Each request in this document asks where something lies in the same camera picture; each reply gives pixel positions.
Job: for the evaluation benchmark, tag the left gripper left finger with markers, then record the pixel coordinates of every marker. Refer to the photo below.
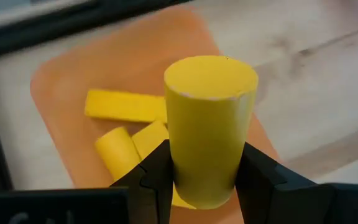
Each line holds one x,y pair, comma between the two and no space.
154,186

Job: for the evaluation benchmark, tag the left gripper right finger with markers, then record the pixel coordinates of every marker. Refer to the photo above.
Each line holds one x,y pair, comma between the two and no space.
266,193

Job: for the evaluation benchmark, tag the yellow arch block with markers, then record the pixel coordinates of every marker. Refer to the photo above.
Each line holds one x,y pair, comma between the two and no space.
180,200

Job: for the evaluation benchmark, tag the yellow square block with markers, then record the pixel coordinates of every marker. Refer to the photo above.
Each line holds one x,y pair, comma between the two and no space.
149,135

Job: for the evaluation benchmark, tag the short yellow cylinder block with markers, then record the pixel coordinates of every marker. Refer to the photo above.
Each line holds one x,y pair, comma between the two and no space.
117,149

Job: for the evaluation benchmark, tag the tall yellow cylinder block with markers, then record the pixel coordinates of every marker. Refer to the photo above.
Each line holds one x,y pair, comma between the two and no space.
210,124

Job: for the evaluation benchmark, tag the yellow plank block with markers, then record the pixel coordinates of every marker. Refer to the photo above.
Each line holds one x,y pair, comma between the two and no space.
123,105

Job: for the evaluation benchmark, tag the orange plastic bin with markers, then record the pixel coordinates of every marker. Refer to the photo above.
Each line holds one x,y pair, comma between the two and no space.
120,62

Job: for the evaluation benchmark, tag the black aluminium rail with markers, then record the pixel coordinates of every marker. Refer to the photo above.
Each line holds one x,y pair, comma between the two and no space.
42,31

